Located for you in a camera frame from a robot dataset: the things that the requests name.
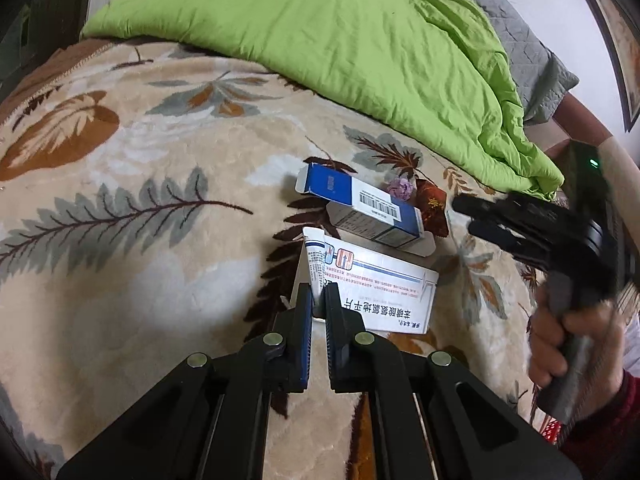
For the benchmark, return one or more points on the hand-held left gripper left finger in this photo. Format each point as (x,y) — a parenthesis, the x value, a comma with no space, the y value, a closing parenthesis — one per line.
(302,340)

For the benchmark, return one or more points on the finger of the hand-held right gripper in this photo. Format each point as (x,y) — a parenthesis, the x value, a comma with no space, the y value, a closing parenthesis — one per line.
(500,207)
(510,240)

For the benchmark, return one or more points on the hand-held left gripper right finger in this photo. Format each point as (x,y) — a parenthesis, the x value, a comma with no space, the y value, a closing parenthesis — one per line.
(334,340)

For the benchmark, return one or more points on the person's right forearm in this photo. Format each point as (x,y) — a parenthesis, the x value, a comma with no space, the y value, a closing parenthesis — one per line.
(610,440)

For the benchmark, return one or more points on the person's right hand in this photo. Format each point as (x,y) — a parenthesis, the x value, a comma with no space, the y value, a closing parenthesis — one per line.
(605,355)

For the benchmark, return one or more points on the red snack packet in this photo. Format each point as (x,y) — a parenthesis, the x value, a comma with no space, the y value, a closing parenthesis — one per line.
(434,205)

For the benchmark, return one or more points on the purple crumpled wrapper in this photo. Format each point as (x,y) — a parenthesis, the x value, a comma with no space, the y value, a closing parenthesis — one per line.
(401,190)

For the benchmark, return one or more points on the blue white medicine box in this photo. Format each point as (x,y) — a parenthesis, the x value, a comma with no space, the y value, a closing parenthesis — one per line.
(360,205)

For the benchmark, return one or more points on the grey quilted pillow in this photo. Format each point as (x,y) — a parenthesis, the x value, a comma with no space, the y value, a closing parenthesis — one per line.
(525,55)

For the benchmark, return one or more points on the leaf print blanket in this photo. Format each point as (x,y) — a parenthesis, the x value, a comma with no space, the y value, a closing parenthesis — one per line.
(150,260)

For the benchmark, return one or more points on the green quilt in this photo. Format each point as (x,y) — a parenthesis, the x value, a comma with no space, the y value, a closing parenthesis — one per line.
(350,45)

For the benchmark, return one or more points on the wooden door with glass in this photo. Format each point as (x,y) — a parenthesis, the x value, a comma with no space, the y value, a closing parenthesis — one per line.
(30,25)

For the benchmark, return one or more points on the framed wall picture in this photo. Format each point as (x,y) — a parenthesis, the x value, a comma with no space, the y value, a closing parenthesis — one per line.
(615,25)

